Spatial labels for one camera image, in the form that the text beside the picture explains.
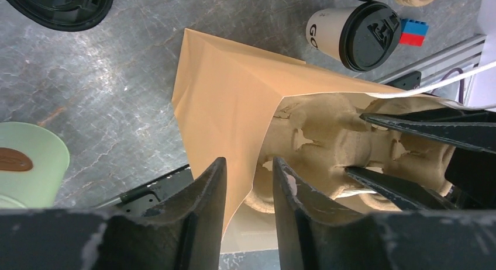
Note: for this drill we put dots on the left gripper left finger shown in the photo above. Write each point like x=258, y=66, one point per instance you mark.
x=181, y=232

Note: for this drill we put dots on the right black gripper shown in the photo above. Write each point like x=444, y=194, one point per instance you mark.
x=472, y=173

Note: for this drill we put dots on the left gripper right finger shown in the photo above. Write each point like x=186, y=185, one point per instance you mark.
x=315, y=232

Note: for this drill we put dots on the brown paper bag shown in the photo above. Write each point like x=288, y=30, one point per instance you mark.
x=225, y=96

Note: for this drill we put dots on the white paper cup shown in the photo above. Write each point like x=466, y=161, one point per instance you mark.
x=324, y=29

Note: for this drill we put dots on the red and blue block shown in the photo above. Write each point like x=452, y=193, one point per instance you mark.
x=413, y=32

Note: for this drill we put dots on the green cup holder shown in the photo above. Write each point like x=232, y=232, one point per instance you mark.
x=33, y=164

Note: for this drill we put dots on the stack of black lids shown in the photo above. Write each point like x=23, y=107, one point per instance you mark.
x=64, y=15

